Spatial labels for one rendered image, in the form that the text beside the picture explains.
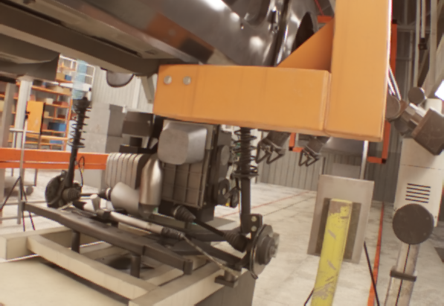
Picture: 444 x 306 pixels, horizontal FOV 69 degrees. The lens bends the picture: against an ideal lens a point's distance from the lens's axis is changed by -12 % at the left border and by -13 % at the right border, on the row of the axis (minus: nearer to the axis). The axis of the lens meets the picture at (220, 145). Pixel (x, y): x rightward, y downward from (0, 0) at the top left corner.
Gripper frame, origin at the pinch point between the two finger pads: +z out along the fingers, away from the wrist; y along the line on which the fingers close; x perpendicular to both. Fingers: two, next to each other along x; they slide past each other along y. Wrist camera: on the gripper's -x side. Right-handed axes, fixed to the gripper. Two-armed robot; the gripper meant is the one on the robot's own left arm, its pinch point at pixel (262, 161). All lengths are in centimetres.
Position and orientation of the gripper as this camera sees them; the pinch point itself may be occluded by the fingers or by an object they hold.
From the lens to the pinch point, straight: 145.6
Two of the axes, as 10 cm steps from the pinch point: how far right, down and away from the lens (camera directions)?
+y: -5.6, -0.7, -8.3
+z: -5.3, 8.0, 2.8
